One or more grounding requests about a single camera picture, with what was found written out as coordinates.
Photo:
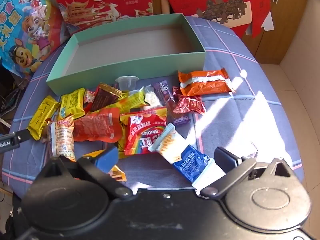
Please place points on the red gift box deer print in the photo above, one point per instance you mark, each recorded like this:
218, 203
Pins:
100, 0

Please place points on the yellow brown triangular packet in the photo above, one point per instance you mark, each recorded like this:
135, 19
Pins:
117, 173

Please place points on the small plastic jelly cup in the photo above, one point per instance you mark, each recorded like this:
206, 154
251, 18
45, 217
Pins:
126, 82

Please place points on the cartoon dog print bag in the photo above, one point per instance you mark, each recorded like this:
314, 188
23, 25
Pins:
30, 30

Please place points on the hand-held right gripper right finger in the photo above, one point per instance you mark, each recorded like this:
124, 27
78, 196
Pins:
225, 158

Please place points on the large orange snack packet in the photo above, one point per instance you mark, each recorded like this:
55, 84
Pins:
205, 86

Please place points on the white cracker packet blue edge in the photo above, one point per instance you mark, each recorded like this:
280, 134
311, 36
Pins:
170, 145

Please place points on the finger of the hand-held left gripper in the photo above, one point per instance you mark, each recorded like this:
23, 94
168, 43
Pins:
23, 135

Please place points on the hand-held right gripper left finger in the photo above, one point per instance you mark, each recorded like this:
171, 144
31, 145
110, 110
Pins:
107, 158

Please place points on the brown packet gold edge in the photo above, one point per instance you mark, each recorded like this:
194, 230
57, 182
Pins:
103, 97

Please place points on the purple snack packet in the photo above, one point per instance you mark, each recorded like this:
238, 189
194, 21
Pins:
162, 90

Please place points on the small red white candy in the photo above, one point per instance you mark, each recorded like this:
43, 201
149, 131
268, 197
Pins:
89, 96

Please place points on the orange white striped packet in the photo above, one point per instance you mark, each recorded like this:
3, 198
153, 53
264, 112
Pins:
62, 137

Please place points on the red orange pouch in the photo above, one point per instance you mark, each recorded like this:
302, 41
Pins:
97, 126

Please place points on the yellow wavy pattern packet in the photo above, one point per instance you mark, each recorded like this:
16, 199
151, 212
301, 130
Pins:
41, 116

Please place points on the yellow packet green label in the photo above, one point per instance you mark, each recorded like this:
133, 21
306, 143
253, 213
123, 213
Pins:
72, 103

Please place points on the blue plaid cloth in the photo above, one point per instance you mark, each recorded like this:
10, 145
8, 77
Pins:
225, 55

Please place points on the red foil packet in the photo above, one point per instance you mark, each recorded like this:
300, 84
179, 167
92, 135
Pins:
188, 105

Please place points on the blue snack packet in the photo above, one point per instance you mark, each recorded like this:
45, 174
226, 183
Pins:
195, 163

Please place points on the long yellow snack packet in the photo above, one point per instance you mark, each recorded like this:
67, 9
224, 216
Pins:
132, 101

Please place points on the red rainbow candy bag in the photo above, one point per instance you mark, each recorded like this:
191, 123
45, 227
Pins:
142, 132

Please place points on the green cardboard box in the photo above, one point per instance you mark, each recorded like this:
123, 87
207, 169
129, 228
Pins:
125, 42

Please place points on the wooden cabinet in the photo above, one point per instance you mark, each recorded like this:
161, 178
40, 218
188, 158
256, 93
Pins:
287, 17

